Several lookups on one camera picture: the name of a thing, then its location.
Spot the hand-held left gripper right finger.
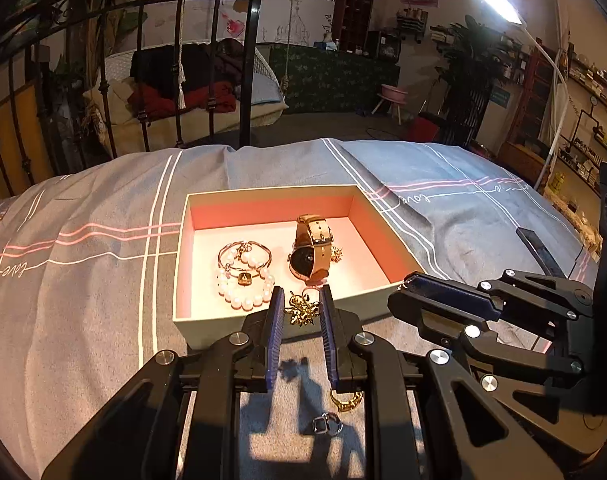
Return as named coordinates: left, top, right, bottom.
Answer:
left=318, top=285, right=567, bottom=480

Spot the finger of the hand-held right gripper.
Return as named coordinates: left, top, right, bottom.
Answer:
left=387, top=280, right=585, bottom=425
left=403, top=268, right=595, bottom=322

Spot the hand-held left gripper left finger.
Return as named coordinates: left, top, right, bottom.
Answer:
left=41, top=286, right=287, bottom=480

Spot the gold leaf charm necklace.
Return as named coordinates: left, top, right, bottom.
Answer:
left=284, top=290, right=325, bottom=327

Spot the pearl bracelet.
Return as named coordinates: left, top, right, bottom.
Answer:
left=214, top=250, right=276, bottom=311

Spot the gold chain bracelet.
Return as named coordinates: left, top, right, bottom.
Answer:
left=330, top=389, right=364, bottom=414

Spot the tan strap wristwatch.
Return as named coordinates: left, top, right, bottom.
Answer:
left=288, top=214, right=333, bottom=285

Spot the silver ring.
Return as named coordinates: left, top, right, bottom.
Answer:
left=312, top=411, right=344, bottom=436

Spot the gold bangle with pendant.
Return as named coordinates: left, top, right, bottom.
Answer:
left=218, top=240, right=273, bottom=287

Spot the pale green box pink inside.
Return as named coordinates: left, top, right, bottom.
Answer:
left=172, top=185, right=424, bottom=352

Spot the black smartphone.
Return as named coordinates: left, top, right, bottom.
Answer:
left=516, top=227, right=567, bottom=279

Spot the low wooden cabinet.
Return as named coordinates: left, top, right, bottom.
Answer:
left=498, top=140, right=547, bottom=189

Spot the tall dark wooden shelf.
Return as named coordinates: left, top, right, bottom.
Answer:
left=508, top=45, right=557, bottom=149

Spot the red floor container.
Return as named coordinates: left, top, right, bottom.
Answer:
left=408, top=112, right=447, bottom=144

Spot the grey plaid bed sheet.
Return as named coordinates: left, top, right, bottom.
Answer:
left=0, top=136, right=601, bottom=480

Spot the pink stool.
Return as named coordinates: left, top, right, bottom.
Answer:
left=371, top=85, right=409, bottom=124

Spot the dark potted plant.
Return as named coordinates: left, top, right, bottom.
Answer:
left=436, top=15, right=509, bottom=147

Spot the grey blue pillow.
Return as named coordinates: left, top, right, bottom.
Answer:
left=238, top=77, right=289, bottom=113

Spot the red cloth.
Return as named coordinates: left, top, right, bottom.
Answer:
left=128, top=82, right=238, bottom=122

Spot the counter with green floral cloth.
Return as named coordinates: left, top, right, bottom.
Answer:
left=271, top=42, right=401, bottom=116

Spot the black clothing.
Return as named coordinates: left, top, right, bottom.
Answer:
left=131, top=40, right=244, bottom=106

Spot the red phone booth cabinet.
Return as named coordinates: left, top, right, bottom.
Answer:
left=332, top=0, right=377, bottom=54

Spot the wicker swing chair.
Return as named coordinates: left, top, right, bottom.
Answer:
left=82, top=42, right=289, bottom=157

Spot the wall rack with goods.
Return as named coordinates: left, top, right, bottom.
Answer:
left=558, top=50, right=607, bottom=197

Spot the knotted swing rope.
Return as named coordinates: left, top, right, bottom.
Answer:
left=280, top=0, right=297, bottom=97

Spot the black iron bed frame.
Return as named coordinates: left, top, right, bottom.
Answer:
left=0, top=0, right=270, bottom=202

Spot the swing rope with tassel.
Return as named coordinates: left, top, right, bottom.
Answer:
left=176, top=0, right=192, bottom=110

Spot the small wall organizer shelf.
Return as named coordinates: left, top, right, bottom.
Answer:
left=396, top=5, right=430, bottom=44

